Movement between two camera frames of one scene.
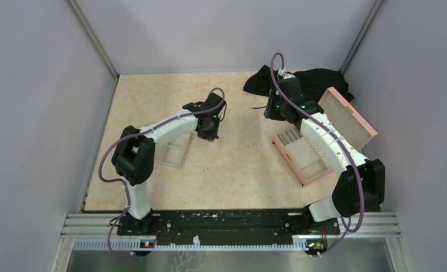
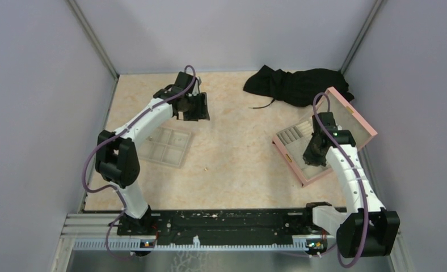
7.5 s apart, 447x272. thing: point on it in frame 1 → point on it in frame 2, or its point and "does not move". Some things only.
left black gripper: x=210 y=136 → x=202 y=112
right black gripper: x=269 y=112 → x=310 y=158
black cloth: x=315 y=83 does not move
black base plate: x=226 y=224 does not move
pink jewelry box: x=303 y=157 does not move
